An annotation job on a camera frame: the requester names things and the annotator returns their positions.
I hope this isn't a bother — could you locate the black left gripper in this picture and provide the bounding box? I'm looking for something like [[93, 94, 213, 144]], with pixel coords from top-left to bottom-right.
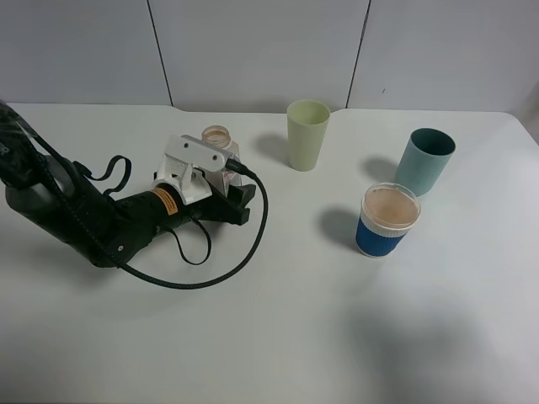
[[147, 183, 256, 237]]

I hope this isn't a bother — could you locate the blue sleeved coffee cup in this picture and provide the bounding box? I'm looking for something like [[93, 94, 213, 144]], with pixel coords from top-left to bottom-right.
[[355, 183, 421, 258]]

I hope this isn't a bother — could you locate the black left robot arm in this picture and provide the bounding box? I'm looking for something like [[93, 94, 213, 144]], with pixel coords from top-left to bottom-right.
[[1, 104, 265, 272]]

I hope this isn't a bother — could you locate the pale green plastic cup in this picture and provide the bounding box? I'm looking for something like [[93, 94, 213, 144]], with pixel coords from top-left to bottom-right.
[[286, 99, 331, 172]]

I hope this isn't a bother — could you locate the teal plastic cup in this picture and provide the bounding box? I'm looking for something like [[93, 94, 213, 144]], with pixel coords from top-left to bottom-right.
[[394, 128, 456, 196]]

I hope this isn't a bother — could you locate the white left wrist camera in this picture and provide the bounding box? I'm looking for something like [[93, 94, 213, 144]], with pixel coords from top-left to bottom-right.
[[152, 135, 234, 205]]

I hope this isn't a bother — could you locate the black braided camera cable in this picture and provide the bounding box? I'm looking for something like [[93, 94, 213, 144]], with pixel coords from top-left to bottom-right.
[[24, 121, 270, 290]]

